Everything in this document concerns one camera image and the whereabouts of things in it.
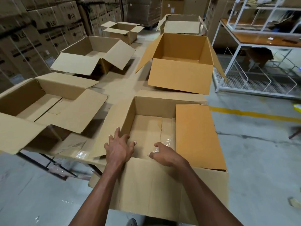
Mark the person's left hand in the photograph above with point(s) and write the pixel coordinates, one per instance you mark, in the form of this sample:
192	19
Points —
120	152

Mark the person's right hand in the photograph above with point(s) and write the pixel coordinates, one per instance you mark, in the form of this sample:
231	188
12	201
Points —
169	157

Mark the yellow-brown box with printed tape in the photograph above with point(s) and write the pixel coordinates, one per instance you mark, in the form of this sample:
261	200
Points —
197	134

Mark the taped box with hazard label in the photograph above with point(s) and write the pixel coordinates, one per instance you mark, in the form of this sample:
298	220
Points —
77	112

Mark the large yellow cardboard box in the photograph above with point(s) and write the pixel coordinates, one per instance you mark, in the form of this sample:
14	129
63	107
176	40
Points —
181	77

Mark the blue logo yellow cardboard box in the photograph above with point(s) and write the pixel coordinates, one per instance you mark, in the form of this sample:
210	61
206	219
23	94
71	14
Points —
75	64

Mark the small pale cardboard box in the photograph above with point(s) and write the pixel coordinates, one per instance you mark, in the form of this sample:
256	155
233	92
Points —
127	35

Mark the green white CM-1 box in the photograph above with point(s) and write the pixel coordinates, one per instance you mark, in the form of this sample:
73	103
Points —
183	27

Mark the person's left forearm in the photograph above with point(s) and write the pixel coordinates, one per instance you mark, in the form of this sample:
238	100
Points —
98	200

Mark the person's right forearm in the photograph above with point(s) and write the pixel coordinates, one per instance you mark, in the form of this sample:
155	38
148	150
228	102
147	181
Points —
207	200

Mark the grey perforated shoe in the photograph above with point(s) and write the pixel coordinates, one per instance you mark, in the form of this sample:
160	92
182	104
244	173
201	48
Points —
132	223

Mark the red plastic chair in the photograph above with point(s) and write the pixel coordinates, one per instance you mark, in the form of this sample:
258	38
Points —
295	134

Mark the crumpled brown box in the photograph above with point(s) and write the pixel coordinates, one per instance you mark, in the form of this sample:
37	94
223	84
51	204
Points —
258	56

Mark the wooden desk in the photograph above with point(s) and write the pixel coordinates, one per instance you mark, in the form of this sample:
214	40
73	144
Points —
254	39

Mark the large brown carton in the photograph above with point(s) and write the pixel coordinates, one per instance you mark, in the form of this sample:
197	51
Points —
188	5

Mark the white metal shelf frame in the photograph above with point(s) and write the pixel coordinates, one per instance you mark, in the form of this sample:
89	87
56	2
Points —
237	11

